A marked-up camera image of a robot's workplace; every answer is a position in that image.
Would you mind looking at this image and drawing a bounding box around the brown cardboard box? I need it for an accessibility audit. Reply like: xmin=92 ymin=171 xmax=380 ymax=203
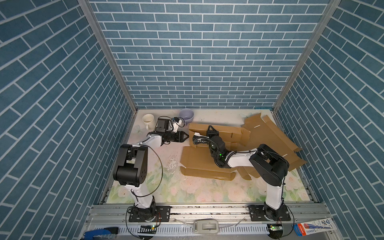
xmin=179 ymin=122 xmax=251 ymax=181

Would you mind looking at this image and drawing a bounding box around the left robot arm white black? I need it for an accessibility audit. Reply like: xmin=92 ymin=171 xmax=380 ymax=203
xmin=113 ymin=116 xmax=189 ymax=213

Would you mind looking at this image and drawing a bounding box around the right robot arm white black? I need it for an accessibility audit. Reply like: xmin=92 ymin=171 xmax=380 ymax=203
xmin=193 ymin=126 xmax=291 ymax=222

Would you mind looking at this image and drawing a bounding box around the white ceramic mug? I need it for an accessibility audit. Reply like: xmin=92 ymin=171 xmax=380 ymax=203
xmin=142 ymin=114 xmax=156 ymax=130

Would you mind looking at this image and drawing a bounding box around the lavender speckled ceramic cup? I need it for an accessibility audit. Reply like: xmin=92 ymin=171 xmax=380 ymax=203
xmin=179 ymin=109 xmax=195 ymax=125

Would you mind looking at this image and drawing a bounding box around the flat brown cardboard sheet middle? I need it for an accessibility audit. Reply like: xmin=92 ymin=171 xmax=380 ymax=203
xmin=236 ymin=141 xmax=263 ymax=181

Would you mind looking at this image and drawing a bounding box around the flat brown cardboard sheet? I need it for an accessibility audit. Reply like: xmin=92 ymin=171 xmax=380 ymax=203
xmin=236 ymin=141 xmax=263 ymax=181
xmin=239 ymin=114 xmax=307 ymax=171

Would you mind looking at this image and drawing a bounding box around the flat brown cardboard sheet right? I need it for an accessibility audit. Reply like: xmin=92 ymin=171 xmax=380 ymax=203
xmin=239 ymin=114 xmax=307 ymax=171

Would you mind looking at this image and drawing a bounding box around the small green circuit board right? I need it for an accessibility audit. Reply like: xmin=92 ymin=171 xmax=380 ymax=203
xmin=268 ymin=225 xmax=284 ymax=232

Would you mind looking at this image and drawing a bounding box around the blue tool at bottom left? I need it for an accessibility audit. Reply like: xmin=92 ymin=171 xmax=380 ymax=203
xmin=82 ymin=227 xmax=119 ymax=240

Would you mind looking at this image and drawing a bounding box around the white red blue carton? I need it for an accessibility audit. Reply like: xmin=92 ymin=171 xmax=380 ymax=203
xmin=294 ymin=218 xmax=337 ymax=237

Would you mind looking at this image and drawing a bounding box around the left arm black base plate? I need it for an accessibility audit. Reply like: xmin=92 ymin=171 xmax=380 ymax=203
xmin=127 ymin=206 xmax=171 ymax=223

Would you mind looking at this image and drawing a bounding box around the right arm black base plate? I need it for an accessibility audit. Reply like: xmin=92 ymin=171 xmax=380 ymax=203
xmin=248 ymin=204 xmax=291 ymax=222

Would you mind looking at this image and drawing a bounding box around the grey plastic handle clamp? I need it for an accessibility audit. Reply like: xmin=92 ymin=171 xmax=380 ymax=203
xmin=193 ymin=219 xmax=220 ymax=235

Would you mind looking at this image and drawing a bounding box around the white slotted cable duct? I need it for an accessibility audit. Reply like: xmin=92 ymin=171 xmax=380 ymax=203
xmin=118 ymin=224 xmax=271 ymax=236

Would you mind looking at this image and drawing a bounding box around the aluminium mounting rail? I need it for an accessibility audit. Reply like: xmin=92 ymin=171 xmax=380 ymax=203
xmin=85 ymin=202 xmax=331 ymax=228

